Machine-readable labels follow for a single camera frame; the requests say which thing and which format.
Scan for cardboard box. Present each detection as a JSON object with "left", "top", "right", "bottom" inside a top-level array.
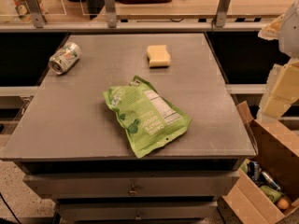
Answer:
[{"left": 223, "top": 102, "right": 299, "bottom": 224}]

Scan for middle metal bracket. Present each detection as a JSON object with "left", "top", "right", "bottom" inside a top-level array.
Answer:
[{"left": 104, "top": 0, "right": 118, "bottom": 28}]

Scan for right metal bracket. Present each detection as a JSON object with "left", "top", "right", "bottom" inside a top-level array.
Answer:
[{"left": 214, "top": 0, "right": 231, "bottom": 27}]

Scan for left metal bracket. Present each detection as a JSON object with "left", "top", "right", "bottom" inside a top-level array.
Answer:
[{"left": 25, "top": 0, "right": 46, "bottom": 28}]

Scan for orange fruit in box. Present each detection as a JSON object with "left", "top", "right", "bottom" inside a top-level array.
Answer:
[{"left": 277, "top": 198, "right": 290, "bottom": 210}]

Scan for yellow sponge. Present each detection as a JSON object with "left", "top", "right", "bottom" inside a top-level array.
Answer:
[{"left": 147, "top": 45, "right": 170, "bottom": 67}]

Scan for silver can in box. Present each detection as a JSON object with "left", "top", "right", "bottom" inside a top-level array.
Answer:
[{"left": 261, "top": 171, "right": 283, "bottom": 191}]

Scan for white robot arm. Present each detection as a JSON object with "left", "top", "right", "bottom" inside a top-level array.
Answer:
[{"left": 258, "top": 0, "right": 299, "bottom": 120}]

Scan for lower grey drawer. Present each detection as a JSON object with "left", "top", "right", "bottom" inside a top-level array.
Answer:
[{"left": 55, "top": 202, "right": 218, "bottom": 221}]

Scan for green bag in box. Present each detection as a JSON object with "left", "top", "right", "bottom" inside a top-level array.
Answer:
[{"left": 260, "top": 185, "right": 283, "bottom": 203}]

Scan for drawer knob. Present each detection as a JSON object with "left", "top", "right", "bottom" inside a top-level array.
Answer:
[
  {"left": 135, "top": 212, "right": 142, "bottom": 221},
  {"left": 128, "top": 185, "right": 137, "bottom": 196}
]

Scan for green rice chip bag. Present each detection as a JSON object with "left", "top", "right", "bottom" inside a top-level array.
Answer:
[{"left": 103, "top": 76, "right": 192, "bottom": 158}]

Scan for black floor cable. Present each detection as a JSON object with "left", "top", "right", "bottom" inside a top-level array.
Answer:
[{"left": 0, "top": 192, "right": 22, "bottom": 224}]

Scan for metal bracket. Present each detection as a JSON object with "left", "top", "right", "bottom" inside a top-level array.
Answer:
[
  {"left": 25, "top": 0, "right": 46, "bottom": 28},
  {"left": 104, "top": 0, "right": 118, "bottom": 28},
  {"left": 214, "top": 0, "right": 231, "bottom": 27}
]

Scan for upper drawer knob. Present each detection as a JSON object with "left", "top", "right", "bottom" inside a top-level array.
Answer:
[{"left": 128, "top": 185, "right": 137, "bottom": 196}]

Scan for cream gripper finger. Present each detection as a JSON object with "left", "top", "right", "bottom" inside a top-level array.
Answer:
[
  {"left": 257, "top": 58, "right": 299, "bottom": 119},
  {"left": 258, "top": 15, "right": 284, "bottom": 40}
]

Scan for grey drawer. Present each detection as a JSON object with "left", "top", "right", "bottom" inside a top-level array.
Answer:
[
  {"left": 23, "top": 171, "right": 239, "bottom": 199},
  {"left": 55, "top": 202, "right": 218, "bottom": 221}
]

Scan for lower drawer knob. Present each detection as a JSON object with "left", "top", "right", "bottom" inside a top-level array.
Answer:
[{"left": 135, "top": 212, "right": 142, "bottom": 221}]

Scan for upper grey drawer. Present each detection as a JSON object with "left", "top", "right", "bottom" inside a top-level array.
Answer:
[{"left": 23, "top": 171, "right": 239, "bottom": 199}]

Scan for colourful snack bag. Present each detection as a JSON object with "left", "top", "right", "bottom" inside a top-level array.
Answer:
[{"left": 0, "top": 0, "right": 48, "bottom": 23}]

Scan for blue can in box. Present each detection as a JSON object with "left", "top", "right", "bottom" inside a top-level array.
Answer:
[{"left": 248, "top": 161, "right": 260, "bottom": 182}]

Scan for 7up soda can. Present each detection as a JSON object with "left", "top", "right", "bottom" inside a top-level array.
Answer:
[{"left": 49, "top": 42, "right": 82, "bottom": 75}]

